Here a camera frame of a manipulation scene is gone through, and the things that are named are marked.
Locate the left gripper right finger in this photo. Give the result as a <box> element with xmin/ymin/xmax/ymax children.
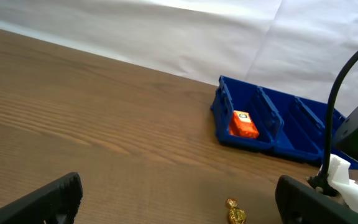
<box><xmin>275</xmin><ymin>174</ymin><xmax>358</xmax><ymax>224</ymax></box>

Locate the black cable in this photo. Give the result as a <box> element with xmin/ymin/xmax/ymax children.
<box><xmin>308</xmin><ymin>35</ymin><xmax>358</xmax><ymax>197</ymax></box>

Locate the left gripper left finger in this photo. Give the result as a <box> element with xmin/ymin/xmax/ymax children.
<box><xmin>0</xmin><ymin>172</ymin><xmax>83</xmax><ymax>224</ymax></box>

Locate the orange candy box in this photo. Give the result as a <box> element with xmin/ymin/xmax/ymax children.
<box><xmin>228</xmin><ymin>110</ymin><xmax>260</xmax><ymax>139</ymax></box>

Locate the gold candy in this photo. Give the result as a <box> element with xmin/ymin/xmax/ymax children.
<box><xmin>226</xmin><ymin>198</ymin><xmax>247</xmax><ymax>224</ymax></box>

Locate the blue tray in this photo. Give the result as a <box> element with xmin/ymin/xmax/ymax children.
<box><xmin>209</xmin><ymin>75</ymin><xmax>358</xmax><ymax>170</ymax></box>

